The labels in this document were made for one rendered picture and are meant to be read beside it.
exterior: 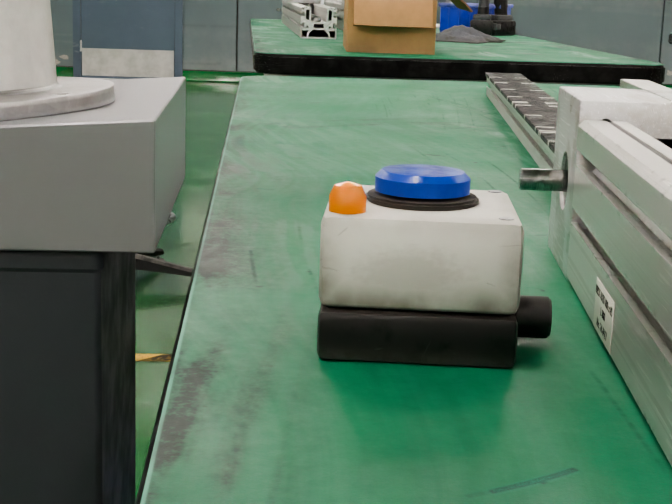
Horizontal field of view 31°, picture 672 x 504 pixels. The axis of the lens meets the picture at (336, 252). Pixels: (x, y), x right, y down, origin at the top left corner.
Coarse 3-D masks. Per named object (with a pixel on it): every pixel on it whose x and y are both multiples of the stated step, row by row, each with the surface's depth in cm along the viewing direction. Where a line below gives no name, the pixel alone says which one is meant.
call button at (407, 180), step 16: (384, 176) 51; (400, 176) 50; (416, 176) 50; (432, 176) 50; (448, 176) 50; (464, 176) 51; (384, 192) 51; (400, 192) 50; (416, 192) 50; (432, 192) 50; (448, 192) 50; (464, 192) 51
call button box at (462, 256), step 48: (480, 192) 55; (336, 240) 48; (384, 240) 48; (432, 240) 48; (480, 240) 48; (336, 288) 49; (384, 288) 49; (432, 288) 49; (480, 288) 48; (336, 336) 49; (384, 336) 49; (432, 336) 49; (480, 336) 49; (528, 336) 52
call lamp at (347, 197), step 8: (336, 184) 49; (344, 184) 49; (352, 184) 49; (360, 184) 49; (336, 192) 48; (344, 192) 48; (352, 192) 48; (360, 192) 49; (336, 200) 48; (344, 200) 48; (352, 200) 48; (360, 200) 48; (336, 208) 48; (344, 208) 48; (352, 208) 48; (360, 208) 49
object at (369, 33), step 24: (360, 0) 274; (384, 0) 274; (408, 0) 274; (432, 0) 274; (456, 0) 286; (360, 24) 273; (384, 24) 273; (408, 24) 273; (432, 24) 274; (360, 48) 278; (384, 48) 278; (408, 48) 278; (432, 48) 278
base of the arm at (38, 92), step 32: (0, 0) 70; (32, 0) 72; (0, 32) 71; (32, 32) 72; (0, 64) 71; (32, 64) 73; (0, 96) 71; (32, 96) 71; (64, 96) 70; (96, 96) 73
